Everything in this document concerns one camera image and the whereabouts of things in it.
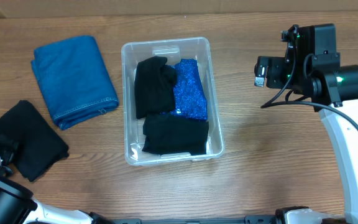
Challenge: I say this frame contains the right black cable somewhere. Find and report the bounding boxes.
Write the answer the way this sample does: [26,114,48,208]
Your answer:
[260,27,358,169]

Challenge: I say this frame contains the long black garment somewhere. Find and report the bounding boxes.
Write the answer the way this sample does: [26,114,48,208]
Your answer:
[134,56,209,156]

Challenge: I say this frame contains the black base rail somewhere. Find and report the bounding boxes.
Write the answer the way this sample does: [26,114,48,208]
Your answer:
[112,215,281,224]

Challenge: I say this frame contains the blue sequin fabric garment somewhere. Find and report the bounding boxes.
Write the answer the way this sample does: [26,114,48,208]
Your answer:
[170,59,208,121]

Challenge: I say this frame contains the blue denim jeans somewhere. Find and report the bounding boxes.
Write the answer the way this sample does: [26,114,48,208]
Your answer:
[31,35,119,130]

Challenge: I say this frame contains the small black garment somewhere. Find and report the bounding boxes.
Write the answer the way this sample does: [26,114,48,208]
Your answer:
[0,100,69,182]

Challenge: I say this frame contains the clear plastic storage container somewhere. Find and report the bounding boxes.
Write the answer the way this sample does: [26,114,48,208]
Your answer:
[121,37,225,166]

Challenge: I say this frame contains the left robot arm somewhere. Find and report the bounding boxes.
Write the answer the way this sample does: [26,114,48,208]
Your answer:
[0,136,114,224]

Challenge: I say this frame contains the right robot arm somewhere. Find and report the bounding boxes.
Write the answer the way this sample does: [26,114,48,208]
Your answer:
[254,24,358,223]

